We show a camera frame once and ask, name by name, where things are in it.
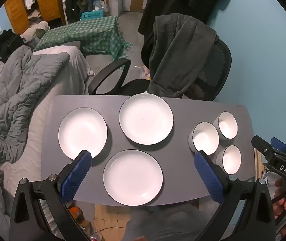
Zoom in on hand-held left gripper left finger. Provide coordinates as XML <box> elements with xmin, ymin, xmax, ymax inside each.
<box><xmin>9</xmin><ymin>150</ymin><xmax>92</xmax><ymax>241</ymax></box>

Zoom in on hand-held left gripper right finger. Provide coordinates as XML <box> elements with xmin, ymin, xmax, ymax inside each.
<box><xmin>194</xmin><ymin>151</ymin><xmax>276</xmax><ymax>241</ymax></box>

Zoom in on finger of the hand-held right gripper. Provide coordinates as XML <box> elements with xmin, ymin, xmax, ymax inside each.
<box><xmin>251</xmin><ymin>136</ymin><xmax>277</xmax><ymax>157</ymax></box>
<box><xmin>270</xmin><ymin>137</ymin><xmax>286</xmax><ymax>157</ymax></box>

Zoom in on white grey-sided bowl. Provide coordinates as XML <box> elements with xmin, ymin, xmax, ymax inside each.
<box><xmin>213</xmin><ymin>111</ymin><xmax>239</xmax><ymax>139</ymax></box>
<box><xmin>216</xmin><ymin>145</ymin><xmax>242</xmax><ymax>175</ymax></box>
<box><xmin>188</xmin><ymin>122</ymin><xmax>220</xmax><ymax>156</ymax></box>

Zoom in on white dark-rimmed plate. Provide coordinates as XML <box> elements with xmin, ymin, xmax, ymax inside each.
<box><xmin>103</xmin><ymin>150</ymin><xmax>163</xmax><ymax>206</ymax></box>
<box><xmin>119</xmin><ymin>93</ymin><xmax>174</xmax><ymax>145</ymax></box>
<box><xmin>58</xmin><ymin>107</ymin><xmax>108</xmax><ymax>160</ymax></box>

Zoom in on orange round object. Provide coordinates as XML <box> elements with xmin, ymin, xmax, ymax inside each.
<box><xmin>68</xmin><ymin>205</ymin><xmax>84</xmax><ymax>222</ymax></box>

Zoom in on person's grey trouser leg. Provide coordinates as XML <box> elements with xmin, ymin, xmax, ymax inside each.
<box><xmin>127</xmin><ymin>203</ymin><xmax>220</xmax><ymax>241</ymax></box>

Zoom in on black mesh office chair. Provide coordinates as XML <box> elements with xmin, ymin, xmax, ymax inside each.
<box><xmin>88</xmin><ymin>39</ymin><xmax>232</xmax><ymax>102</ymax></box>

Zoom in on grey quilted comforter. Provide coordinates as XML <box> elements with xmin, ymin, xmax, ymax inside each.
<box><xmin>0</xmin><ymin>46</ymin><xmax>71</xmax><ymax>231</ymax></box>

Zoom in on crumpled snack wrappers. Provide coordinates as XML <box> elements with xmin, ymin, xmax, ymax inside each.
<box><xmin>139</xmin><ymin>66</ymin><xmax>151</xmax><ymax>80</ymax></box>

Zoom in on grey fleece robe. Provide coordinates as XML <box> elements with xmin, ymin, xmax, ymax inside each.
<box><xmin>147</xmin><ymin>12</ymin><xmax>219</xmax><ymax>99</ymax></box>

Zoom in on green checkered cloth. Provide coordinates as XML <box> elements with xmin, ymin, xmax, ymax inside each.
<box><xmin>33</xmin><ymin>16</ymin><xmax>135</xmax><ymax>61</ymax></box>

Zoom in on black clothes pile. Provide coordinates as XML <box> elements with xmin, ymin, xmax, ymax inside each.
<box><xmin>0</xmin><ymin>29</ymin><xmax>25</xmax><ymax>62</ymax></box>

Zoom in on beige clothes pile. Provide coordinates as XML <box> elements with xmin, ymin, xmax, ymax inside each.
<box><xmin>20</xmin><ymin>21</ymin><xmax>50</xmax><ymax>44</ymax></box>

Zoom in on teal plastic box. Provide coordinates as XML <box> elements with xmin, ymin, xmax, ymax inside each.
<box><xmin>81</xmin><ymin>11</ymin><xmax>106</xmax><ymax>21</ymax></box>

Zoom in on orange wooden wardrobe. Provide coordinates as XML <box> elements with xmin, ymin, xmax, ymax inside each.
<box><xmin>4</xmin><ymin>0</ymin><xmax>66</xmax><ymax>35</ymax></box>

